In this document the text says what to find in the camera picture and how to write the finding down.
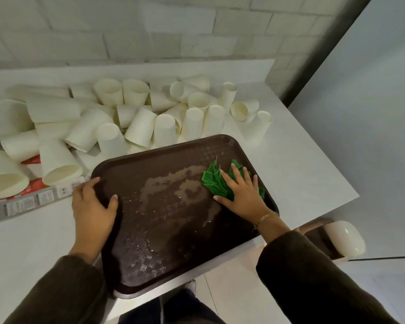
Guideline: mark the person's left thumb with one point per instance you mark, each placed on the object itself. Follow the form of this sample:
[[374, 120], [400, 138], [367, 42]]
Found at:
[[112, 204]]

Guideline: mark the person's left forearm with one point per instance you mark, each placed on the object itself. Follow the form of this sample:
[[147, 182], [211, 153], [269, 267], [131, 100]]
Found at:
[[60, 290]]

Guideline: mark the person's right forearm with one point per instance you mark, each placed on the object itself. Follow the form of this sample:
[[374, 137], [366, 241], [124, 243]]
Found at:
[[310, 276]]

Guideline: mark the person's left hand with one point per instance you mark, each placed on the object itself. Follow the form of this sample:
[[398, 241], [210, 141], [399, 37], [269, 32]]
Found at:
[[89, 215]]

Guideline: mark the person's right thumb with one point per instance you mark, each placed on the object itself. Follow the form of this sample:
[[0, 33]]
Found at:
[[222, 200]]

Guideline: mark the red and white carton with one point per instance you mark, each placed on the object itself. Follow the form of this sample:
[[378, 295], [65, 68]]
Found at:
[[30, 199]]

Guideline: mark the white shoe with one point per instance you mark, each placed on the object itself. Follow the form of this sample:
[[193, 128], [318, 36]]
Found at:
[[190, 287]]

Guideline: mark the pile of white paper cups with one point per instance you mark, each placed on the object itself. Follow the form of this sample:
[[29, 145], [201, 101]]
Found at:
[[141, 114]]

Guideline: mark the person's legs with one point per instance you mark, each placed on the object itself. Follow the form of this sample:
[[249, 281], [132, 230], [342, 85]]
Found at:
[[175, 310]]

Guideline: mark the person's right middle finger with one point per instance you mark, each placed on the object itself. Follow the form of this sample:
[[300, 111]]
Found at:
[[236, 175]]

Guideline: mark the green cleaning cloth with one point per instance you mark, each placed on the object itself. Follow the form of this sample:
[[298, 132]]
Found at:
[[212, 181]]

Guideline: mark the person's right hand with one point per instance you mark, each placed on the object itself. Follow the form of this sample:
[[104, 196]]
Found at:
[[246, 202]]

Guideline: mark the person's right little finger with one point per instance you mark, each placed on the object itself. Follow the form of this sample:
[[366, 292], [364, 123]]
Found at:
[[255, 185]]

